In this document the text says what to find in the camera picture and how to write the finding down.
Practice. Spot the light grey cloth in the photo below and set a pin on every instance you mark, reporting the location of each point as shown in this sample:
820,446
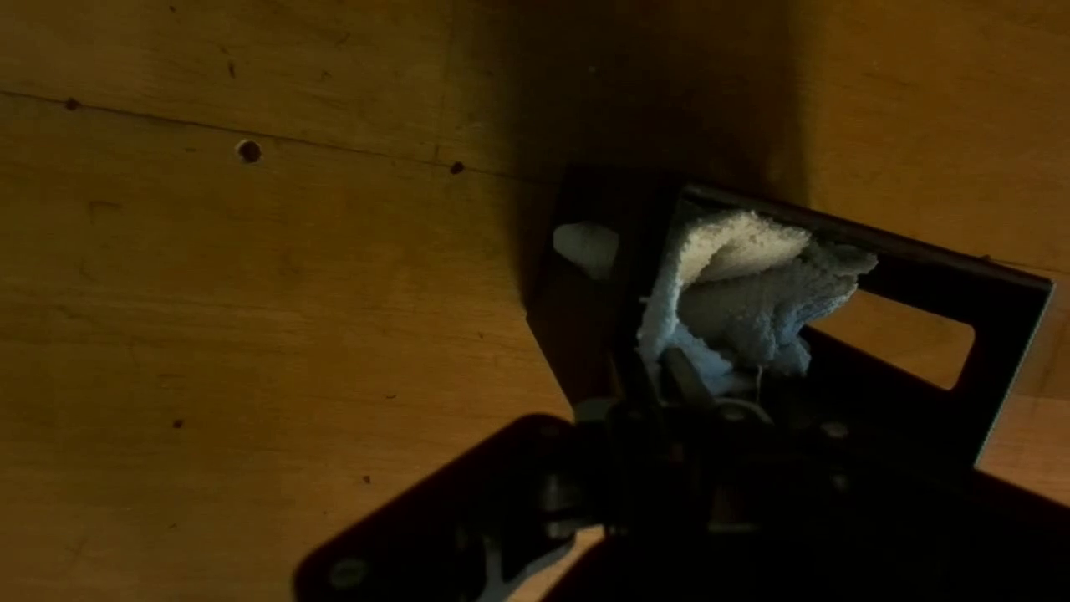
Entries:
732,295

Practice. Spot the black plastic crate box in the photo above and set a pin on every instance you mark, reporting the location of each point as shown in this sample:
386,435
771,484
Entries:
926,349

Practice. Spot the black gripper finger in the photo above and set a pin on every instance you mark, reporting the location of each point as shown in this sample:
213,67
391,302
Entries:
684,389

